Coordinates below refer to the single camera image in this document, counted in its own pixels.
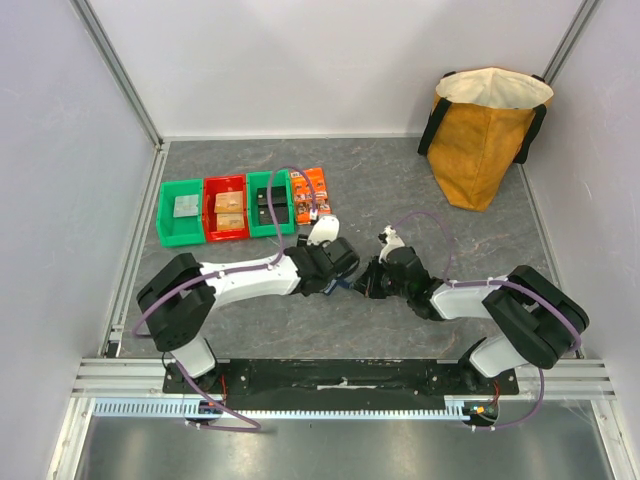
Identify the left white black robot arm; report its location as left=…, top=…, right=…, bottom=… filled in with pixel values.
left=136, top=237, right=360, bottom=393

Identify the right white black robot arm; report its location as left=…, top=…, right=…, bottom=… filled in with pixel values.
left=353, top=247, right=590, bottom=394

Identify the upper black card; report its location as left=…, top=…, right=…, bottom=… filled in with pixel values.
left=256, top=186, right=288, bottom=207

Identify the lower gold card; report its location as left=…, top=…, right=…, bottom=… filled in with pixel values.
left=216, top=213, right=245, bottom=231

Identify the silver card in bin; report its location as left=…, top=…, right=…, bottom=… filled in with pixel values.
left=173, top=194, right=201, bottom=218

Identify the right green bin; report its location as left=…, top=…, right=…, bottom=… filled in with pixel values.
left=246, top=170, right=296, bottom=238

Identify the green bin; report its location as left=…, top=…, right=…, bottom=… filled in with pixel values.
left=156, top=179, right=205, bottom=248
left=246, top=170, right=296, bottom=238

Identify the orange blister pack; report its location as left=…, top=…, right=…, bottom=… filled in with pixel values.
left=290, top=167, right=331, bottom=225

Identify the red bin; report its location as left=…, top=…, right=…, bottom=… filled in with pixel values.
left=202, top=174, right=249, bottom=243

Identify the left green bin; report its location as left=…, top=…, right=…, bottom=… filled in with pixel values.
left=156, top=179, right=205, bottom=248

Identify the yellow tote bag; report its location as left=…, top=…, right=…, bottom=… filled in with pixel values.
left=417, top=67, right=554, bottom=212

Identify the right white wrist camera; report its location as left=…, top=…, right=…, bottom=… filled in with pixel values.
left=378, top=225, right=405, bottom=263

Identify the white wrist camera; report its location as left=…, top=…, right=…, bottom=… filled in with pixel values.
left=306, top=214, right=340, bottom=246
left=378, top=225, right=405, bottom=263

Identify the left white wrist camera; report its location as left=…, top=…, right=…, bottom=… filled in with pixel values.
left=306, top=214, right=340, bottom=246

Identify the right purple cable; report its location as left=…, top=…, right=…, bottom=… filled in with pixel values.
left=388, top=211, right=584, bottom=434

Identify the purple cable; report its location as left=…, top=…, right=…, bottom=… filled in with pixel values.
left=388, top=211, right=584, bottom=434
left=132, top=167, right=324, bottom=431

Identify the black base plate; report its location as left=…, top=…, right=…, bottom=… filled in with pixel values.
left=195, top=359, right=519, bottom=397

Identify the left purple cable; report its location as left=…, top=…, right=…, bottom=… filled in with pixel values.
left=132, top=167, right=324, bottom=431

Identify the aluminium frame rail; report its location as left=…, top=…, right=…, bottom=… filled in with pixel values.
left=72, top=358, right=615, bottom=421

